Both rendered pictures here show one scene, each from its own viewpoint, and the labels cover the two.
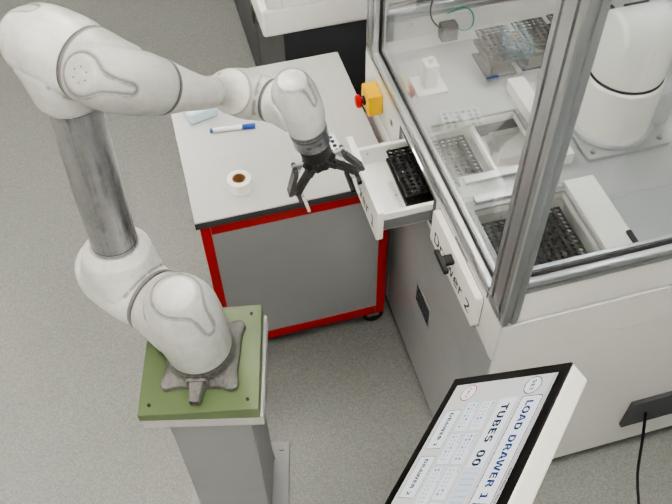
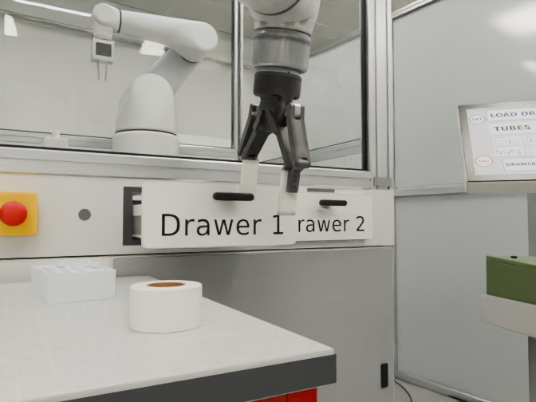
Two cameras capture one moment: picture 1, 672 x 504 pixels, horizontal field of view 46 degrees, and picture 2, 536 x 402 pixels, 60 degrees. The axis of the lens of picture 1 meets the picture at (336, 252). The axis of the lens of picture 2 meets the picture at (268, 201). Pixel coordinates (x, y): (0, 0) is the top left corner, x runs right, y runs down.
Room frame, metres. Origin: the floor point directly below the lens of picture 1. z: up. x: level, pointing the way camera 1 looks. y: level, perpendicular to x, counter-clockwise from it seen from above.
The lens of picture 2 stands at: (1.57, 0.74, 0.86)
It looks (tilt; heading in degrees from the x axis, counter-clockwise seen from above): 2 degrees up; 255
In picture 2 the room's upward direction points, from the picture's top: straight up
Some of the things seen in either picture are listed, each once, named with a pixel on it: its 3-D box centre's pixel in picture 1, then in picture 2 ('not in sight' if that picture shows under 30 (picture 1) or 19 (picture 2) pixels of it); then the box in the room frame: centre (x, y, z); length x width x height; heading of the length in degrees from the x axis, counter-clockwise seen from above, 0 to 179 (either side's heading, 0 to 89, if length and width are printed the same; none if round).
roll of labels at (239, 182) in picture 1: (239, 183); (166, 305); (1.55, 0.27, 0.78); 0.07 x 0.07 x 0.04
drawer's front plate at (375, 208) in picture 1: (363, 187); (224, 215); (1.44, -0.08, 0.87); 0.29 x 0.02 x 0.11; 14
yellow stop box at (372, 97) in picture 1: (370, 98); (13, 214); (1.79, -0.11, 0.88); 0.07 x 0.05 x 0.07; 14
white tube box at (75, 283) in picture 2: (318, 151); (71, 281); (1.67, 0.04, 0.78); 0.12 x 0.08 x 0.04; 111
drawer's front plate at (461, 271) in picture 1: (455, 266); (323, 216); (1.17, -0.29, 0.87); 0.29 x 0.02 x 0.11; 14
